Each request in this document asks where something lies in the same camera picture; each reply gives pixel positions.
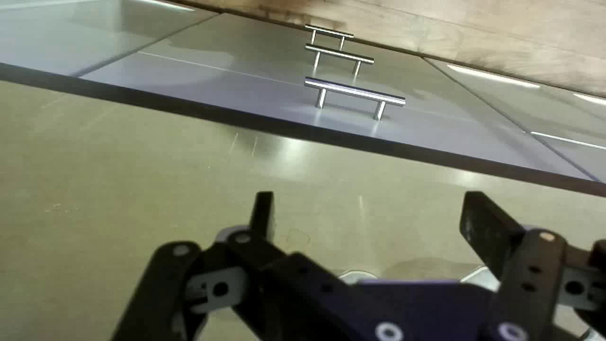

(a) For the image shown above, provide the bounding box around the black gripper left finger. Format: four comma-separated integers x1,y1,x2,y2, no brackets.
112,191,273,341

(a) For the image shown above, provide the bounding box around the middle steel drawer handle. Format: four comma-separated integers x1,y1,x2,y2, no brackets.
305,44,375,82

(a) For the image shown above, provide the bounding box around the far steel drawer handle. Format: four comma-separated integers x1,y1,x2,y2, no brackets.
305,25,354,51

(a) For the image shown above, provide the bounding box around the near steel drawer handle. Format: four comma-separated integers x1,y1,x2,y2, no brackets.
303,76,407,121

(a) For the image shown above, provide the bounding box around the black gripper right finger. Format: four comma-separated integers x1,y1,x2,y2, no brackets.
460,191,606,341

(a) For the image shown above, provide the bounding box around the steel drawer handle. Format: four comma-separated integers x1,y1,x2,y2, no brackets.
303,76,407,121
305,25,354,51
305,44,375,82

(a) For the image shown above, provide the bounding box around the white drawer cabinet front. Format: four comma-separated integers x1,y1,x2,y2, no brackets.
0,0,606,195

